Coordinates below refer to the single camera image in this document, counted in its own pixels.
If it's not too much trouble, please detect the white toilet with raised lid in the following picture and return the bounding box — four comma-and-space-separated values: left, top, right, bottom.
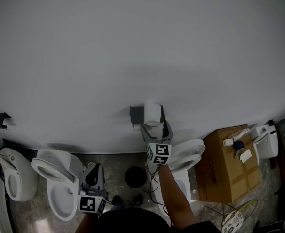
152, 139, 206, 225

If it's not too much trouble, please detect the gold wire chair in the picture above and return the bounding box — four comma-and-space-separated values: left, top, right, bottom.
205, 198, 259, 233

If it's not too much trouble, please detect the white boxy smart toilet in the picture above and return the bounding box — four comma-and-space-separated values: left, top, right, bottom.
249, 122, 279, 160

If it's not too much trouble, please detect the person's black shirt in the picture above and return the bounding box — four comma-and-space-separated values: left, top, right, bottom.
97, 207, 221, 233

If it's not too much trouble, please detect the person's left forearm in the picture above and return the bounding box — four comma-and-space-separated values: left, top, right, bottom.
74, 211, 99, 233

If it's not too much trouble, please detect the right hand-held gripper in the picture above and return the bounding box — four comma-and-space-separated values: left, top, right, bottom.
140, 120, 174, 165

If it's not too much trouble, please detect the white rounded smart toilet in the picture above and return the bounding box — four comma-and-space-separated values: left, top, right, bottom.
0, 147, 39, 202

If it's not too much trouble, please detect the floral seat cushion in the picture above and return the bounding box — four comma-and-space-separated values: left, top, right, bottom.
221, 210, 244, 233

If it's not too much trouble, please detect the large brown cardboard box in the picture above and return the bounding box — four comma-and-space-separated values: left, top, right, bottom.
194, 124, 261, 203

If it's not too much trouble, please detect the person's right black shoe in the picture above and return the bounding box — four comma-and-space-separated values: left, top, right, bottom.
133, 194, 144, 207

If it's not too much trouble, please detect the white long packet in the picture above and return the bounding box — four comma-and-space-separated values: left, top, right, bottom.
228, 128, 251, 142

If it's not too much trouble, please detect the black mesh waste bin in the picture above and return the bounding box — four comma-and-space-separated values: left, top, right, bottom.
124, 166, 148, 188

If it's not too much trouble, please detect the white toilet with tank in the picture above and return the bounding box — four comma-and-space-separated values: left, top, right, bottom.
30, 148, 85, 222

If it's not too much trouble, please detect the person's right forearm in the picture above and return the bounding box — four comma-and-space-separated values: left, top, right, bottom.
158, 163, 198, 229

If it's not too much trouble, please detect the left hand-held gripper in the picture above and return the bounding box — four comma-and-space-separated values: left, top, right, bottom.
78, 163, 109, 215

